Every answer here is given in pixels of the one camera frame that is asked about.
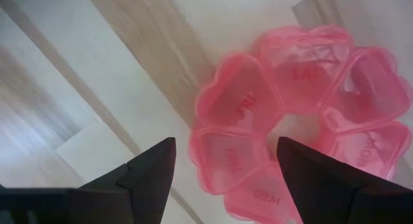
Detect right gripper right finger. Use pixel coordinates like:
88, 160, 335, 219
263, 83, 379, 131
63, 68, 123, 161
276, 136, 368, 224

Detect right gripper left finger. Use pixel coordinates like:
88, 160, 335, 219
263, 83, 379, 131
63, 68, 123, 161
79, 137, 177, 224

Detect pink round pill organizer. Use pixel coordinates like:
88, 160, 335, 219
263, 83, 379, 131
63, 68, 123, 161
188, 23, 413, 224

